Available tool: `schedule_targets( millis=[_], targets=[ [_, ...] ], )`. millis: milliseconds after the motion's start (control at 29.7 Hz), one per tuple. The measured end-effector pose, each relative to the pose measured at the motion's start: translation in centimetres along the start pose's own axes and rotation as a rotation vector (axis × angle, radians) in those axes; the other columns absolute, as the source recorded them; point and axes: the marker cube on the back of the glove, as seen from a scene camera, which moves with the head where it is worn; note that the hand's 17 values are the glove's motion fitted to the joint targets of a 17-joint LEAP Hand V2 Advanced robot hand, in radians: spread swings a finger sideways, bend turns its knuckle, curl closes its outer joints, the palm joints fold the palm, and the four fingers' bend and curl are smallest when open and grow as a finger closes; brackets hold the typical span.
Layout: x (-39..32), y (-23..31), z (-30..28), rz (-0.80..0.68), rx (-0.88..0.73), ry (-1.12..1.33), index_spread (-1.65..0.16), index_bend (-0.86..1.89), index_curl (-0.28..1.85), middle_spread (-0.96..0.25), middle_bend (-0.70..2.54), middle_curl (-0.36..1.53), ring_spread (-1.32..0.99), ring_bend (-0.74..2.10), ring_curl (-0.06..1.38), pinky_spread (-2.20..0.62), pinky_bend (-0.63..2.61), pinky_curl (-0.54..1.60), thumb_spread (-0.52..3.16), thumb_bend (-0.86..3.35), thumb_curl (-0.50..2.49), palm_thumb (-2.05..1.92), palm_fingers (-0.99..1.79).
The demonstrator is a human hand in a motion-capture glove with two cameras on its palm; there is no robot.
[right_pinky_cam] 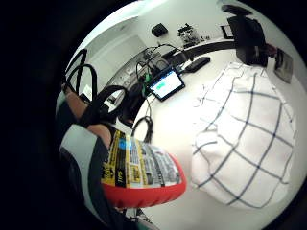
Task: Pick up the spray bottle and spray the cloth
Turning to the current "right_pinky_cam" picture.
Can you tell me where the black wall device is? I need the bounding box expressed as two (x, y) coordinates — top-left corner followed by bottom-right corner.
(151, 22), (169, 38)

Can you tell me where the black picture frame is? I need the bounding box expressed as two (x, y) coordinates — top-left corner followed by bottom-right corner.
(220, 24), (235, 40)

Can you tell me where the black remote control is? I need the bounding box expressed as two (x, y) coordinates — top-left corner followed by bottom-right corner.
(184, 56), (212, 73)

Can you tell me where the black tablet with lit screen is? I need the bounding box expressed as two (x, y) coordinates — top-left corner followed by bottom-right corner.
(147, 67), (186, 103)

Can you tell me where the red bottle with yellow label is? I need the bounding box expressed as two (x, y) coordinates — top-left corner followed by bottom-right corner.
(101, 128), (188, 209)

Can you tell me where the thin black cable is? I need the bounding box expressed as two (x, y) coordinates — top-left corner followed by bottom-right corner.
(135, 42), (184, 84)

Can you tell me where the white blue-checked cloth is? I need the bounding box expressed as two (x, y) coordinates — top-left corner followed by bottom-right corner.
(190, 61), (296, 210)

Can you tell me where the dark long counter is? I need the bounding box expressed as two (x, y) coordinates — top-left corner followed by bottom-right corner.
(166, 39), (239, 65)

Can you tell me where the silver flat box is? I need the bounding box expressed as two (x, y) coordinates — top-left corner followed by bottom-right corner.
(273, 47), (295, 84)

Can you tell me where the dark potted plant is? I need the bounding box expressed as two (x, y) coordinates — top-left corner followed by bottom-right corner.
(177, 22), (201, 49)

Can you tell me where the black bag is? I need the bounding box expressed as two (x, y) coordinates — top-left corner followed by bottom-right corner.
(119, 81), (149, 127)

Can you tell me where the black looped cable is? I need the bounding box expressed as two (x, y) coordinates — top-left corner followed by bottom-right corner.
(131, 115), (154, 144)

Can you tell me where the black office chair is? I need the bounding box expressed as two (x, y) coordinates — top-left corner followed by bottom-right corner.
(220, 3), (270, 68)

